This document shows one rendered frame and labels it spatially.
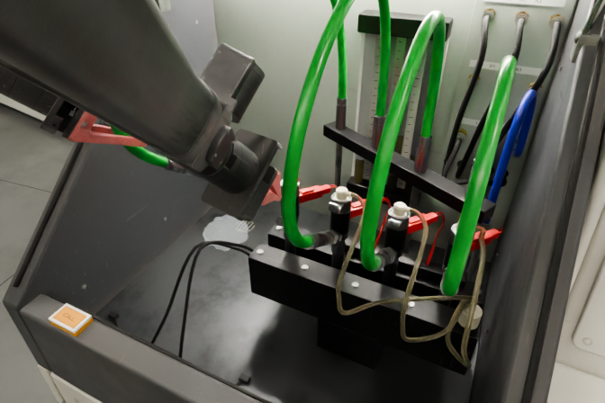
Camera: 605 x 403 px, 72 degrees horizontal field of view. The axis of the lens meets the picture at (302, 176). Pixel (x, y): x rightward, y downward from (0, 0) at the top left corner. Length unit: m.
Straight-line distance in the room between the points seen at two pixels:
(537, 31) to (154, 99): 0.61
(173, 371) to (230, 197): 0.24
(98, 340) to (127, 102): 0.49
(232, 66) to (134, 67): 0.24
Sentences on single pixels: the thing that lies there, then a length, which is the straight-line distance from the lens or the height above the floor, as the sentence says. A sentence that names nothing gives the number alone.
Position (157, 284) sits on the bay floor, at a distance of 0.87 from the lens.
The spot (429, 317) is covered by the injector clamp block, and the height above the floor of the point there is 0.98.
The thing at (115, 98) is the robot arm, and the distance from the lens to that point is 0.19.
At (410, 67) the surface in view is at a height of 1.32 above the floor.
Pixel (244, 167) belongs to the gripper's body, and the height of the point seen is 1.20.
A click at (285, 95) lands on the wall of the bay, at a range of 0.88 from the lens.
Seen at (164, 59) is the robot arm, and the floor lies 1.38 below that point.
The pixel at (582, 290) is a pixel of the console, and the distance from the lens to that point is 0.58.
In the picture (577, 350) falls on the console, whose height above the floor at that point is 1.00.
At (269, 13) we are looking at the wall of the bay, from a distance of 0.85.
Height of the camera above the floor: 1.44
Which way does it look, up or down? 33 degrees down
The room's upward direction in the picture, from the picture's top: straight up
